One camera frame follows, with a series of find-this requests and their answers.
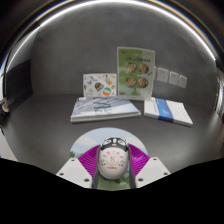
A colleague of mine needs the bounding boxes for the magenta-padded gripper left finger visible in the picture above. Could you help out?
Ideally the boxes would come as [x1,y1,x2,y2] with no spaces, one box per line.
[55,143,101,189]

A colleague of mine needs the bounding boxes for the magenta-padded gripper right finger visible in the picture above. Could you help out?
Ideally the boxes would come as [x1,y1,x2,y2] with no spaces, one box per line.
[126,143,172,189]

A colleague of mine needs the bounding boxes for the white panda-print computer mouse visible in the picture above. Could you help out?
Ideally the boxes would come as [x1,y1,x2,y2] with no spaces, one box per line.
[97,135,130,180]

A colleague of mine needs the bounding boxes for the round sky-and-grass mouse pad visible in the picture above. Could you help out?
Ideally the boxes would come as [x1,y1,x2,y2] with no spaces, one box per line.
[68,127,150,191]

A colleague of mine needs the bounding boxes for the white book with blue band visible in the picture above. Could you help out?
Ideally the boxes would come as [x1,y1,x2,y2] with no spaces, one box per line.
[143,97,194,127]

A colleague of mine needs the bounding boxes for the grey-cover book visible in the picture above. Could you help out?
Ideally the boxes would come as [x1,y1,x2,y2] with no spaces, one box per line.
[70,96,142,124]

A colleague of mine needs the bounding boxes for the small white colourful-print card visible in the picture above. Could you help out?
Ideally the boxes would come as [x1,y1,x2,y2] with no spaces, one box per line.
[82,72,118,98]

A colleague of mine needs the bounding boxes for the green menu in acrylic stand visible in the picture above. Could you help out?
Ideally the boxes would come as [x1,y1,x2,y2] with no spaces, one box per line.
[116,46,156,101]

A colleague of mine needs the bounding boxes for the black-framed glass door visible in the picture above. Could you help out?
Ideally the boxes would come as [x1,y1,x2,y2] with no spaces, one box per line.
[214,59,224,118]

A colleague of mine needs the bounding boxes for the dark flat screen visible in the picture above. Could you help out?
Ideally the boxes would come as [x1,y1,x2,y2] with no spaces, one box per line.
[4,59,34,101]

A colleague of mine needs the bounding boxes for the black desk clamp mount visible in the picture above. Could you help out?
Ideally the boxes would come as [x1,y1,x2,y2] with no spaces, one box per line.
[0,98,9,118]

